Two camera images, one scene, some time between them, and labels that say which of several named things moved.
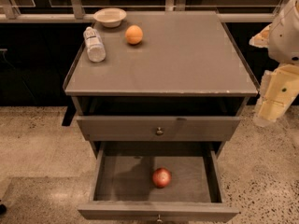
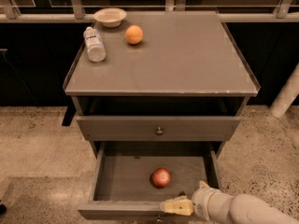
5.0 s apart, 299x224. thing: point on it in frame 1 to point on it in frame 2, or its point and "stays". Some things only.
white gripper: x=285 y=41 to x=201 y=203
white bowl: x=109 y=17 stays
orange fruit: x=134 y=35 stays
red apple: x=162 y=176 stays
